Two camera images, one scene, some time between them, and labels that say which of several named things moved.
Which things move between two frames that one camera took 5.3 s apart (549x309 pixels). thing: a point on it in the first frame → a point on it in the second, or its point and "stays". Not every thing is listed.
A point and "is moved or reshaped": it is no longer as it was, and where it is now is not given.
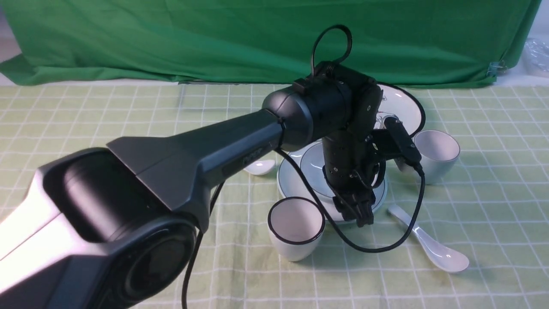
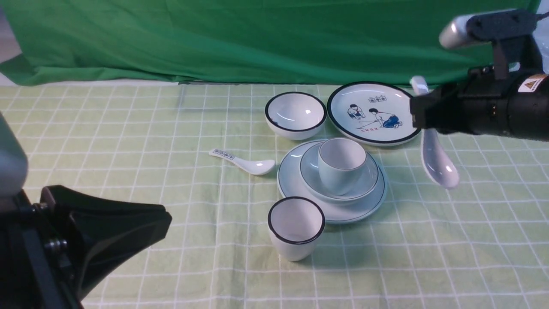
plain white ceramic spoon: x=447 y=259 → x=440 y=168
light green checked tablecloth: x=494 y=211 stays
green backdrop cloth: x=463 y=43 stays
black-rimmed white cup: x=295 y=225 stays
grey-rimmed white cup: x=438 y=150 is moved or reshaped
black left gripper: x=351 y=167 → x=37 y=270
